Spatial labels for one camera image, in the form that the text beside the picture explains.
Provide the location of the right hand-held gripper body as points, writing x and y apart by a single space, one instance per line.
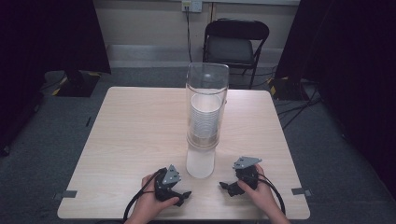
246 174

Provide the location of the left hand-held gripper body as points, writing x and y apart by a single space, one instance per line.
165 183

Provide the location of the person's right hand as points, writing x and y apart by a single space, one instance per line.
260 196

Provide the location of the person's left hand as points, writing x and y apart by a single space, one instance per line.
149 203

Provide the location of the grey tape piece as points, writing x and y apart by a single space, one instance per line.
67 194
300 191

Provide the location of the stack of white paper cups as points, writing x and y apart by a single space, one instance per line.
205 118

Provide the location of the clear plastic cup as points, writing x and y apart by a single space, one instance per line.
205 93

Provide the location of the black stand base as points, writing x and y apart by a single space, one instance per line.
288 88
77 84

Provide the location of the small black floor object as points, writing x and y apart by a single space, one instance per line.
88 121

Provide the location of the black folding chair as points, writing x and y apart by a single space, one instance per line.
232 46

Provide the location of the black curtain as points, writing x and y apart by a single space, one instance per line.
46 37
351 77

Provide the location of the white wall socket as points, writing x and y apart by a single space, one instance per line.
191 5

